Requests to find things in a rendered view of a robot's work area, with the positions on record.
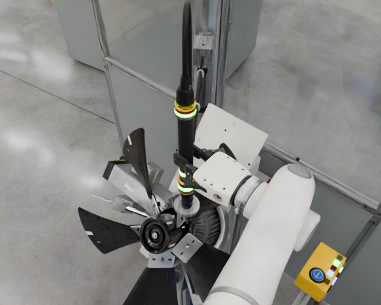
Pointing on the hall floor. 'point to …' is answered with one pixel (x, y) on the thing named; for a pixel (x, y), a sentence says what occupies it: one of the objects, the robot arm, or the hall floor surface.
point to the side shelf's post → (235, 232)
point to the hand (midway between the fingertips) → (187, 155)
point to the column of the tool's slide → (213, 48)
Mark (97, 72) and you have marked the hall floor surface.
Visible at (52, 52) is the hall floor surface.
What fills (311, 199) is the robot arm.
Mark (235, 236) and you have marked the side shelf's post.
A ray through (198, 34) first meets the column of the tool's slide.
